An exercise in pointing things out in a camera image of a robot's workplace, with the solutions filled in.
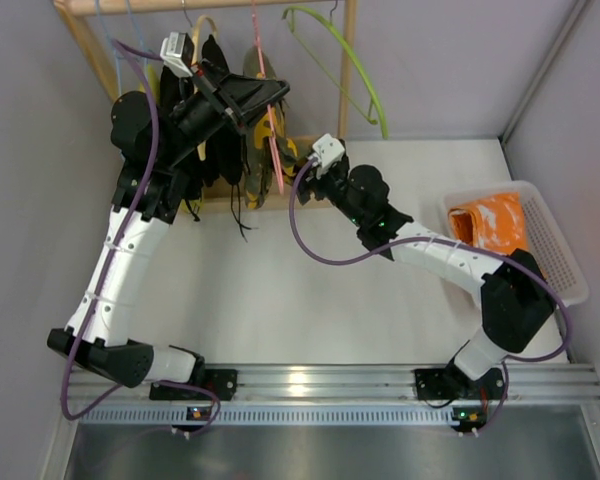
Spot orange white cloth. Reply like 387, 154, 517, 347
446, 191, 531, 255

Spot cream wooden hanger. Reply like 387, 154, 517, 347
182, 14, 221, 161

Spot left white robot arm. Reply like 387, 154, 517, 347
47, 60, 290, 388

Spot wooden clothes rack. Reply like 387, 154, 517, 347
53, 1, 339, 209

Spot black trousers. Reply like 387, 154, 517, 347
199, 33, 257, 241

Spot grey slotted cable duct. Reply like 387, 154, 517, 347
79, 400, 501, 427

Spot green plastic hanger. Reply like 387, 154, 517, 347
281, 1, 389, 140

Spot camouflage trousers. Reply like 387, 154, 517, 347
240, 45, 311, 211

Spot purple cable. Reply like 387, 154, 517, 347
61, 38, 222, 436
288, 158, 574, 436

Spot yellow garment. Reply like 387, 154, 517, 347
143, 65, 204, 215

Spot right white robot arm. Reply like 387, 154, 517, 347
292, 134, 557, 401

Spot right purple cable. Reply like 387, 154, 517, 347
288, 158, 574, 436

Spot pink wire hanger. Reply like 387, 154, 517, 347
250, 0, 285, 195

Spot white plastic basket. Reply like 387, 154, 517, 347
438, 180, 590, 307

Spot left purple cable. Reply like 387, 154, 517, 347
61, 38, 222, 436

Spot aluminium mounting rail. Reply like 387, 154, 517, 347
62, 362, 600, 407

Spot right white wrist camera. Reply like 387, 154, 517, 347
308, 134, 345, 179

